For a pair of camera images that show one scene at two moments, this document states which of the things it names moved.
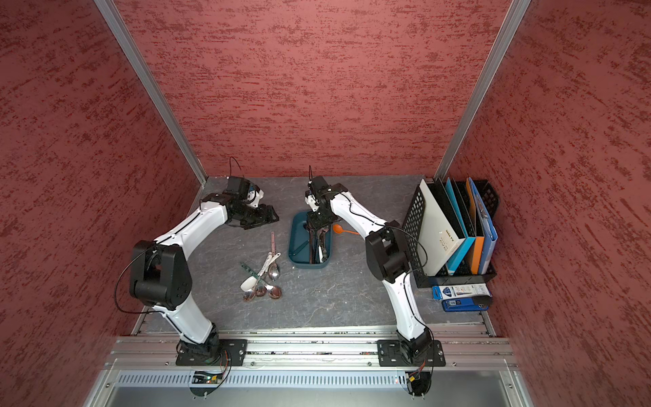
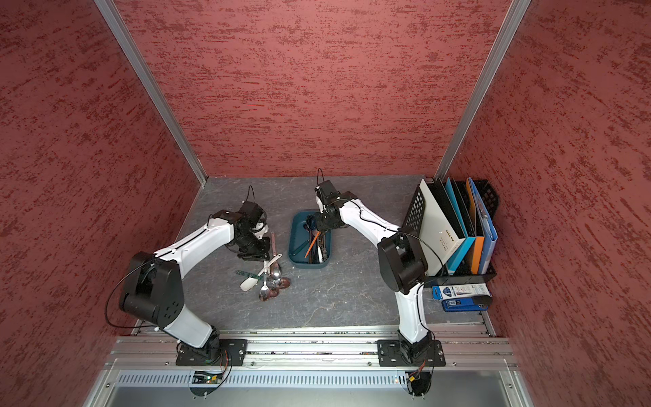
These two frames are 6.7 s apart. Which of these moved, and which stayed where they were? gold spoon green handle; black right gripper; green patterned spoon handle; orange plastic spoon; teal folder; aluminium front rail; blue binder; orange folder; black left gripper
Moved: black left gripper; green patterned spoon handle; orange plastic spoon
Stayed: teal folder; black right gripper; orange folder; blue binder; gold spoon green handle; aluminium front rail
